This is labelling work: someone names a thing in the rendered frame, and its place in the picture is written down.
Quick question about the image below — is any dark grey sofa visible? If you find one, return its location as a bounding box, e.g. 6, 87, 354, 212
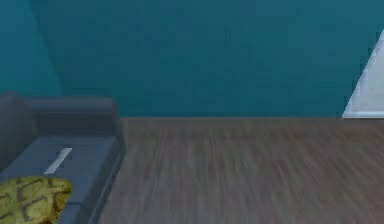
0, 91, 127, 224

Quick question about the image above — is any white remote control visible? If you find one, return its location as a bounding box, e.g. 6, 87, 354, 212
43, 147, 73, 176

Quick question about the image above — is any white room door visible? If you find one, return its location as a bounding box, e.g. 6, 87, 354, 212
341, 29, 384, 119

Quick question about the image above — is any yellow patterned cushion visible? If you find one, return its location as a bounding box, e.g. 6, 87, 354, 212
0, 175, 73, 224

